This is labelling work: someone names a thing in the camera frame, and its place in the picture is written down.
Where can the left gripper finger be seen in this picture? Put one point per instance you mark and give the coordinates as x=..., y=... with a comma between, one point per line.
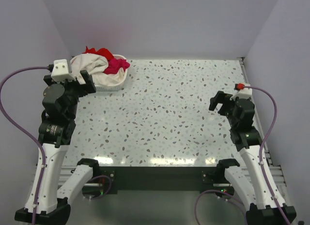
x=79, y=79
x=89, y=86

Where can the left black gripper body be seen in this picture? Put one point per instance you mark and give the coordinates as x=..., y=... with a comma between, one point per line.
x=74, y=89

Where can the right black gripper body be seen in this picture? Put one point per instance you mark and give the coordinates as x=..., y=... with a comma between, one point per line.
x=231, y=104

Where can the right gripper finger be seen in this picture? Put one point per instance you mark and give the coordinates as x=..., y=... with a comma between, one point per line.
x=217, y=99
x=224, y=109

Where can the white t shirt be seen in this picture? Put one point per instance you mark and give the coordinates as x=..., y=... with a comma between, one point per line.
x=95, y=65

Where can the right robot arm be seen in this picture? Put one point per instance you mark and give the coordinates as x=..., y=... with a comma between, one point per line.
x=259, y=194

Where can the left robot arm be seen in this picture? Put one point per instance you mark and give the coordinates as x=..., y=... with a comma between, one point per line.
x=49, y=204

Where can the white plastic laundry basket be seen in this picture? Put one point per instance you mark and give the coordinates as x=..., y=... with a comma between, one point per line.
x=117, y=87

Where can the magenta t shirt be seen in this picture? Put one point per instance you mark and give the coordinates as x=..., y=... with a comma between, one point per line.
x=114, y=65

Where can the red t shirt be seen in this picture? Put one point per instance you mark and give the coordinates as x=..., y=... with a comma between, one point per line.
x=101, y=52

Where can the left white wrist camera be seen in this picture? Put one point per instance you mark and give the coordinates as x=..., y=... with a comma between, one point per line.
x=62, y=71

